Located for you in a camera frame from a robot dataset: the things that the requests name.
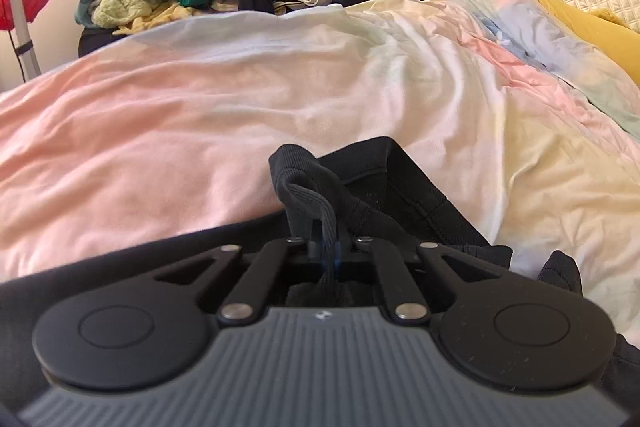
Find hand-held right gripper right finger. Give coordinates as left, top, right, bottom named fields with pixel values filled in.
left=340, top=234, right=501, bottom=325

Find pastel blanket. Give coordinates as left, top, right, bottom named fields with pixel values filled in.
left=0, top=0, right=640, bottom=343

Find light green knit cloth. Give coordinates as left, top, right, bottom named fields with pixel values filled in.
left=91, top=0, right=153, bottom=28

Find black pants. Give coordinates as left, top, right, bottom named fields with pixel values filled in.
left=0, top=136, right=640, bottom=427

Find pale yellow cloth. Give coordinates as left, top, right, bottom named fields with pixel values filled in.
left=112, top=2, right=201, bottom=36

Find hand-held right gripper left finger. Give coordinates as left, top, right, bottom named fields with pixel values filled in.
left=150, top=219, right=328, bottom=322

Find yellow pillow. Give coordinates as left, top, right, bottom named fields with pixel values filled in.
left=430, top=0, right=640, bottom=88

